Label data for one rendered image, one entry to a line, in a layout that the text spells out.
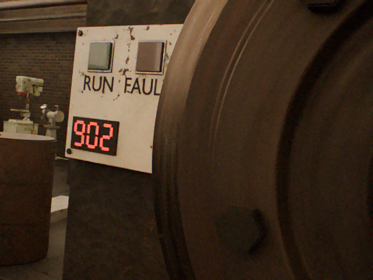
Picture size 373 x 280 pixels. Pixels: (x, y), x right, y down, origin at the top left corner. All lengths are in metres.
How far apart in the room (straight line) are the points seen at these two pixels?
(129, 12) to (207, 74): 0.29
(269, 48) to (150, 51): 0.31
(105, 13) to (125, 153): 0.20
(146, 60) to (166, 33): 0.04
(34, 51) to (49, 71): 0.73
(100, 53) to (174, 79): 0.24
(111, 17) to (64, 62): 8.84
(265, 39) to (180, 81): 0.13
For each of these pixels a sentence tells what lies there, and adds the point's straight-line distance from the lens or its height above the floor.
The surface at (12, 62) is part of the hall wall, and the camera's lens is 10.78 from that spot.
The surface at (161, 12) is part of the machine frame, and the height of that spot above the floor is 1.26.
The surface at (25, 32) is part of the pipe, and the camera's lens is 10.05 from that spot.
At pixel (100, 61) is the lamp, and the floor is 1.19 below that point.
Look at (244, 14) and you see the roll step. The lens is 0.29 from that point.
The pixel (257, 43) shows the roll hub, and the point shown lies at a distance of 0.21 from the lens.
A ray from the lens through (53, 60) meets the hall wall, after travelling 9.69.
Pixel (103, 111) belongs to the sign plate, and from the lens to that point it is 0.55.
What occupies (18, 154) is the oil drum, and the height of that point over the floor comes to 0.78.
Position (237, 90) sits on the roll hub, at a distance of 0.21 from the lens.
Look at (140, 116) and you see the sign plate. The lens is 0.51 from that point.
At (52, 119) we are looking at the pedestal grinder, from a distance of 8.96.
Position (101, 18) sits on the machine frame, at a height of 1.26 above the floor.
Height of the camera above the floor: 1.13
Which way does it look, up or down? 3 degrees down
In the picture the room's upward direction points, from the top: 6 degrees clockwise
